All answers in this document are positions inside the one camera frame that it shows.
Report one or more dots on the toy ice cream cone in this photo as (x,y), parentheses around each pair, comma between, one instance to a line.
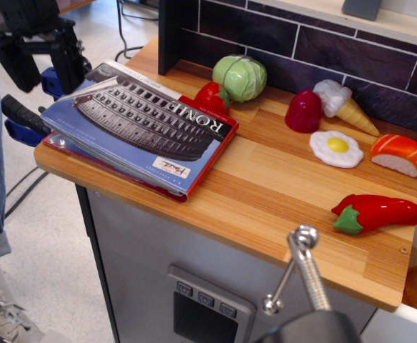
(337,101)

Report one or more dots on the grey toy oven cabinet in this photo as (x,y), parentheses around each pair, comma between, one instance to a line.
(163,282)

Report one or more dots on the grey object on shelf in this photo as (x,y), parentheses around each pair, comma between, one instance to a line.
(364,9)

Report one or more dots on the black vertical board post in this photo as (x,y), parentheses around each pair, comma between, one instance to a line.
(176,17)

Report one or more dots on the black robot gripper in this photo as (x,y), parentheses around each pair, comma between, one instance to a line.
(32,27)

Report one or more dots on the Rome picture book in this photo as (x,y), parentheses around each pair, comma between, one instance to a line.
(138,127)

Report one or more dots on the red toy strawberry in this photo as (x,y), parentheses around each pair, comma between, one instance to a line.
(215,96)

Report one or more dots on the dark red toy fruit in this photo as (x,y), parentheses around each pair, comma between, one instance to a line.
(304,112)

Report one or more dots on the red toy chili pepper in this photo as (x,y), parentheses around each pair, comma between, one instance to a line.
(361,213)

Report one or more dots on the metal clamp screw handle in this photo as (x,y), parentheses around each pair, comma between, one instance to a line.
(301,242)

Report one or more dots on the toy salmon sushi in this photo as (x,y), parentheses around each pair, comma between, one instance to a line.
(396,152)

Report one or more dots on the toy fried egg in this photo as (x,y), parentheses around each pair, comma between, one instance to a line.
(336,149)

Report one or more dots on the beige sneaker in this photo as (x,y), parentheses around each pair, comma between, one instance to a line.
(15,326)

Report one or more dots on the green toy cabbage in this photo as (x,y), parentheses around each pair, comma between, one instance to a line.
(243,77)

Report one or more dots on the blue black bar clamp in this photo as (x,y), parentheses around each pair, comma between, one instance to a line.
(22,124)

